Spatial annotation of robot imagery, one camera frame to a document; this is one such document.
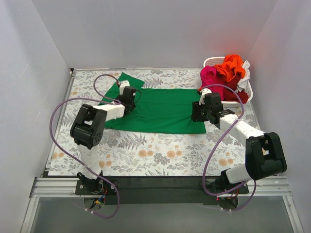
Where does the green t-shirt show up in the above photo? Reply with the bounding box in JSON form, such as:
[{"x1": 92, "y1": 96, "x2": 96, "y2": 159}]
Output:
[{"x1": 105, "y1": 73, "x2": 206, "y2": 134}]

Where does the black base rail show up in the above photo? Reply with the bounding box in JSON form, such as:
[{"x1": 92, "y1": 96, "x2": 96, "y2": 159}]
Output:
[{"x1": 75, "y1": 174, "x2": 237, "y2": 205}]

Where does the white t-shirt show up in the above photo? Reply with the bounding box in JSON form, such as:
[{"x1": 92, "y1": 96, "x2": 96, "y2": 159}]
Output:
[{"x1": 236, "y1": 60, "x2": 250, "y2": 93}]

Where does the floral patterned table mat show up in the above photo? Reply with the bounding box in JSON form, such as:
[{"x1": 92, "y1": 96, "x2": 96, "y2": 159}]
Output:
[{"x1": 48, "y1": 70, "x2": 245, "y2": 176}]

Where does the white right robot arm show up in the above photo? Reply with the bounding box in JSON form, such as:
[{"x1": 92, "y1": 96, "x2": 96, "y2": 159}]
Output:
[{"x1": 191, "y1": 88, "x2": 287, "y2": 196}]

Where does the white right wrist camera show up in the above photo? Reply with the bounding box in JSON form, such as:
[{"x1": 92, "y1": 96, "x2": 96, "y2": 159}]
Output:
[{"x1": 199, "y1": 88, "x2": 212, "y2": 105}]

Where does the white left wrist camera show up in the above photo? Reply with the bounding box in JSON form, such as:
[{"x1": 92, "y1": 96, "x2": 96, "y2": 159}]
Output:
[{"x1": 118, "y1": 80, "x2": 130, "y2": 95}]

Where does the white perforated laundry basket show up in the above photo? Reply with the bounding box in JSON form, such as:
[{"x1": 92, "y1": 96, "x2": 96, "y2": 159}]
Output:
[{"x1": 203, "y1": 56, "x2": 253, "y2": 108}]

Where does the dark red t-shirt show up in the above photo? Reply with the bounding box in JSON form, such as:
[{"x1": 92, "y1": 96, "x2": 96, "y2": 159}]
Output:
[{"x1": 215, "y1": 73, "x2": 248, "y2": 104}]

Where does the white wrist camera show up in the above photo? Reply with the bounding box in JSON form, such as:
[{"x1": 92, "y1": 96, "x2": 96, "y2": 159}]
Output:
[
  {"x1": 199, "y1": 88, "x2": 212, "y2": 105},
  {"x1": 118, "y1": 80, "x2": 130, "y2": 95}
]

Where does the orange t-shirt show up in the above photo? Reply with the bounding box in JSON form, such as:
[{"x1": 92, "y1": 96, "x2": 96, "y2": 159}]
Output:
[{"x1": 214, "y1": 54, "x2": 245, "y2": 83}]

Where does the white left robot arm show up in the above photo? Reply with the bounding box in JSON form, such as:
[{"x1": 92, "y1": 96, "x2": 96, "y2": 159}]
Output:
[{"x1": 70, "y1": 86, "x2": 137, "y2": 194}]

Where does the magenta t-shirt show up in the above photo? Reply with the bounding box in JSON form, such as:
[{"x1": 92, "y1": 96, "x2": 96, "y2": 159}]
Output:
[{"x1": 199, "y1": 66, "x2": 225, "y2": 100}]

